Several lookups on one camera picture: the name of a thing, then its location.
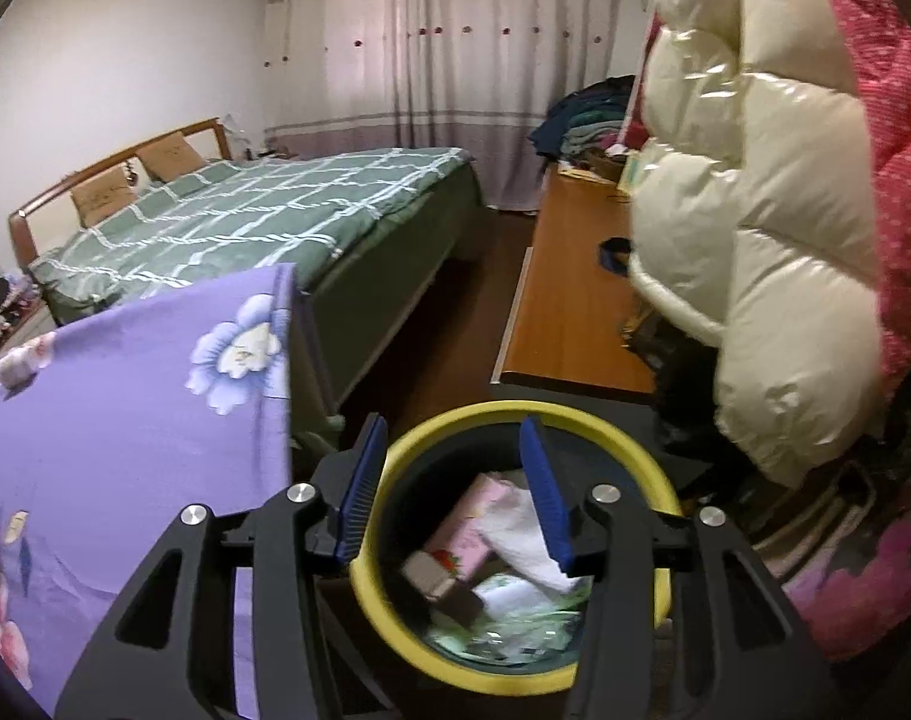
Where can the pink and white curtain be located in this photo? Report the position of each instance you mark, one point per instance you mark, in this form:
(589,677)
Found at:
(440,52)

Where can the red dotted puffer jacket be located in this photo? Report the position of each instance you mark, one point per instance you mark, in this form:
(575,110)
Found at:
(898,127)

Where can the green wet wipes packet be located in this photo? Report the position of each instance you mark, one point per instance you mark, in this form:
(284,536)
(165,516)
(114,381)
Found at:
(515,607)

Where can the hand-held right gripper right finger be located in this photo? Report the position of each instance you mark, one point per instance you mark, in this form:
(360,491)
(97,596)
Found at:
(545,495)

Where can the purple floral tablecloth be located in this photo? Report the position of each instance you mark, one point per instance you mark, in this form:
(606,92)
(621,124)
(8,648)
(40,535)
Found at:
(125,465)

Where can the green plaid blanket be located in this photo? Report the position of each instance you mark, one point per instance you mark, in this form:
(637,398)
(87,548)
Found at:
(260,217)

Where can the wooden bed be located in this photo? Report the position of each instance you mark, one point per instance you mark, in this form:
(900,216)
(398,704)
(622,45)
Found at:
(395,292)

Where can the pile of folded clothes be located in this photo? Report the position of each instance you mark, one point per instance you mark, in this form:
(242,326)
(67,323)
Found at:
(583,124)

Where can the dark bin with yellow rim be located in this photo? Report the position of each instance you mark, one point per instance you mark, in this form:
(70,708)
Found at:
(440,480)

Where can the wooden desk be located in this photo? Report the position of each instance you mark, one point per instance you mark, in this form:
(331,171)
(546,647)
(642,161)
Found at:
(568,300)

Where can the beige bag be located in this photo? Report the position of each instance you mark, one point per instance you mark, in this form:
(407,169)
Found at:
(808,517)

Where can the brown pillow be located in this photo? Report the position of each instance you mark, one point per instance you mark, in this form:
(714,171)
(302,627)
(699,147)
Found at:
(103,199)
(170,156)

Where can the dark brown bag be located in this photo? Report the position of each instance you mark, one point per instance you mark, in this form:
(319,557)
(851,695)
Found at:
(673,360)

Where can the pink box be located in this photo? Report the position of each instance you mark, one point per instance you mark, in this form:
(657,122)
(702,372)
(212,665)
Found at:
(470,529)

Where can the dark floral garment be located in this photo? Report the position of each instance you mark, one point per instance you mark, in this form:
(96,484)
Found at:
(875,577)

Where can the cream puffer jacket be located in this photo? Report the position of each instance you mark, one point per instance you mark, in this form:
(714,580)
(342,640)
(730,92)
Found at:
(763,240)

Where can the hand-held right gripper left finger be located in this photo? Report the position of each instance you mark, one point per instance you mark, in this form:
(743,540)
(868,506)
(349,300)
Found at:
(362,495)

